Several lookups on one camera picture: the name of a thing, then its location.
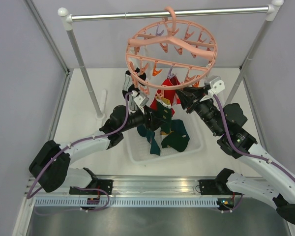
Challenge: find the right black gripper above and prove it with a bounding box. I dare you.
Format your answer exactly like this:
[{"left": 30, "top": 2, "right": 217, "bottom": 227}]
[{"left": 175, "top": 84, "right": 222, "bottom": 135}]

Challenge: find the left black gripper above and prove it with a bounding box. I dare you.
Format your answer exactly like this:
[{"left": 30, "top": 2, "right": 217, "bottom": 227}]
[{"left": 120, "top": 105, "right": 168, "bottom": 132}]

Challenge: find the green patterned sock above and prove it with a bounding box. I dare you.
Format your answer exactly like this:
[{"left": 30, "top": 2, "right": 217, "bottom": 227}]
[{"left": 157, "top": 98, "right": 173, "bottom": 134}]

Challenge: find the teal reindeer sock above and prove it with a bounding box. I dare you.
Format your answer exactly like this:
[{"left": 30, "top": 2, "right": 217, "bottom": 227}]
[{"left": 161, "top": 119, "right": 190, "bottom": 152}]

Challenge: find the teal sock front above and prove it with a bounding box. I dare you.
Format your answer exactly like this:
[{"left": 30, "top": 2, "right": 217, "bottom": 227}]
[{"left": 137, "top": 125, "right": 161, "bottom": 156}]

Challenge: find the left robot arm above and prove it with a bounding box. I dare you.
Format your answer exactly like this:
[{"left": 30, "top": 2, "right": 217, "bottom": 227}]
[{"left": 29, "top": 105, "right": 165, "bottom": 194}]

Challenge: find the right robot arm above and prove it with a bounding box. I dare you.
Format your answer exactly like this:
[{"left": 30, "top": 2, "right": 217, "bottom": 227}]
[{"left": 176, "top": 86, "right": 295, "bottom": 225}]

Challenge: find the pink round clip hanger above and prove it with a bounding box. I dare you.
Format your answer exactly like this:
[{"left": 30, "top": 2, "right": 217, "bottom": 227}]
[{"left": 125, "top": 16, "right": 218, "bottom": 93}]

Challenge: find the red sock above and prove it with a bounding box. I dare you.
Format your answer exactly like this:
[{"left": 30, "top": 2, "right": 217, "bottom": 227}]
[{"left": 150, "top": 76, "right": 180, "bottom": 111}]

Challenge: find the white plastic basket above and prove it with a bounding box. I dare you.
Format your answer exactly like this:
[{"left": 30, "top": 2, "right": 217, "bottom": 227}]
[{"left": 124, "top": 110, "right": 204, "bottom": 164}]

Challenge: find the orange clothes peg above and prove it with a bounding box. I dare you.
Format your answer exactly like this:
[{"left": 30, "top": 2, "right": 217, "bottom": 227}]
[{"left": 152, "top": 62, "right": 163, "bottom": 77}]

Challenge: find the black white striped sock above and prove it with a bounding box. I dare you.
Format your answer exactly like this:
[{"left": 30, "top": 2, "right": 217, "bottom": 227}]
[{"left": 122, "top": 70, "right": 148, "bottom": 112}]

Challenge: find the metal clothes rack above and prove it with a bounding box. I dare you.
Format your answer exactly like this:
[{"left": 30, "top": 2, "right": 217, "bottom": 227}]
[{"left": 58, "top": 0, "right": 284, "bottom": 120}]

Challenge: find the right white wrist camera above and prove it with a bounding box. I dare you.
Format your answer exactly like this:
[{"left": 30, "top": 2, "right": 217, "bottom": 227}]
[{"left": 204, "top": 76, "right": 225, "bottom": 99}]

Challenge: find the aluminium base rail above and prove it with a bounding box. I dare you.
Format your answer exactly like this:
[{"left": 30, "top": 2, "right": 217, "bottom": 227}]
[{"left": 97, "top": 175, "right": 215, "bottom": 198}]

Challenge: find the white slotted cable duct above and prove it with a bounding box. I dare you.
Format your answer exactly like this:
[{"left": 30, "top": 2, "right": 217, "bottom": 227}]
[{"left": 34, "top": 197, "right": 219, "bottom": 207}]

